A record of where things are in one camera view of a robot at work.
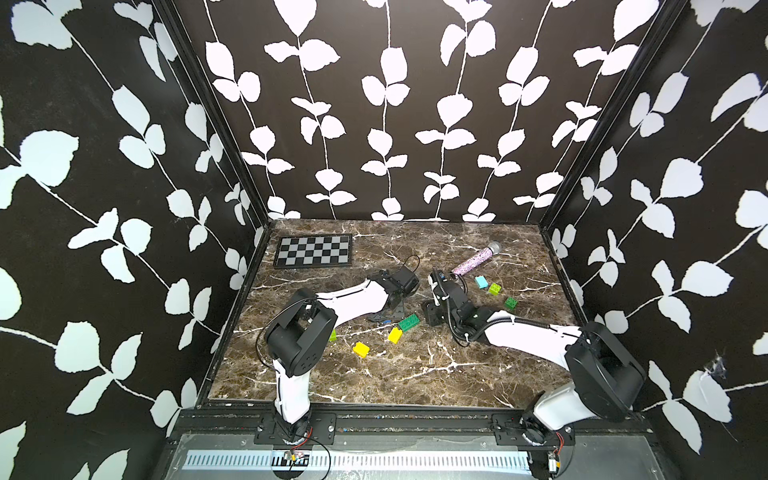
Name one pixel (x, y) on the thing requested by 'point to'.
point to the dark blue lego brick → (387, 321)
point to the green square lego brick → (510, 303)
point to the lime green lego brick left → (333, 336)
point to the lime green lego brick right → (495, 288)
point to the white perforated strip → (304, 459)
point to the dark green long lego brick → (408, 322)
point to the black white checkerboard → (307, 251)
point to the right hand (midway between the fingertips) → (426, 299)
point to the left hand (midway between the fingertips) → (393, 308)
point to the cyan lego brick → (481, 281)
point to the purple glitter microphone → (493, 248)
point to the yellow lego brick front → (361, 349)
